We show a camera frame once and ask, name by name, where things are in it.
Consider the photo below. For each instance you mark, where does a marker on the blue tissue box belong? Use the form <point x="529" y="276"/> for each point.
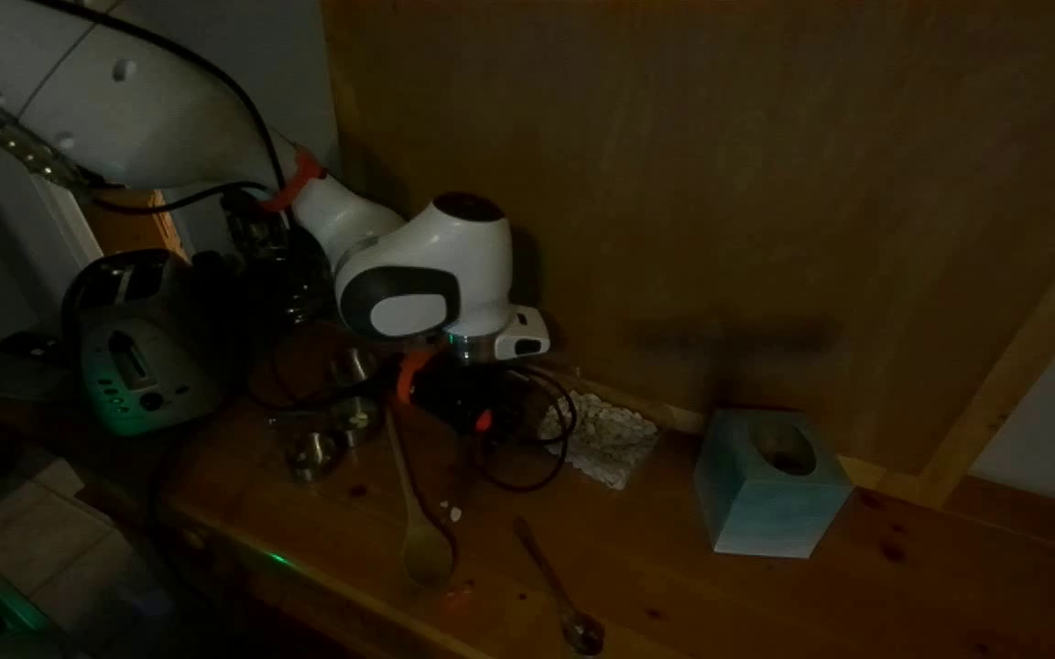
<point x="758" y="500"/>

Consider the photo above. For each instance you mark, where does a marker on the silver toaster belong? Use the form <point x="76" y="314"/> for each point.
<point x="145" y="369"/>

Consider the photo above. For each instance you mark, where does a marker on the wooden spoon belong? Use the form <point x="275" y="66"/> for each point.
<point x="421" y="544"/>

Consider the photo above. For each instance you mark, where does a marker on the large metal measuring cup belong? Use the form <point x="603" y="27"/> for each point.
<point x="358" y="390"/>

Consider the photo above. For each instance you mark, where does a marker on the small pale object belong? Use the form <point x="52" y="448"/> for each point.
<point x="453" y="515"/>

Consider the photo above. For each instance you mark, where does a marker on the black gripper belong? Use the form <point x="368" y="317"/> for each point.
<point x="459" y="390"/>

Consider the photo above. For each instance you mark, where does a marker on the white rail edge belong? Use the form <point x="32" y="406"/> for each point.
<point x="734" y="186"/>

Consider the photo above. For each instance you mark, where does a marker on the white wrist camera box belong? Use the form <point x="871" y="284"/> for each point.
<point x="524" y="330"/>

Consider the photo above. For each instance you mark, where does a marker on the metal spoon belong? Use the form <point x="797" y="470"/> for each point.
<point x="558" y="591"/>

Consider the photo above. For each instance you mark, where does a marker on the medium metal measuring cup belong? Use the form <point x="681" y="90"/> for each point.
<point x="311" y="454"/>

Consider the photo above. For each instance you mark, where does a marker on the small metal measuring cup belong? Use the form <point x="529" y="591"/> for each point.
<point x="364" y="424"/>

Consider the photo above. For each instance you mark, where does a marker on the white patterned plastic packet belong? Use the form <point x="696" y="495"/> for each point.
<point x="612" y="443"/>

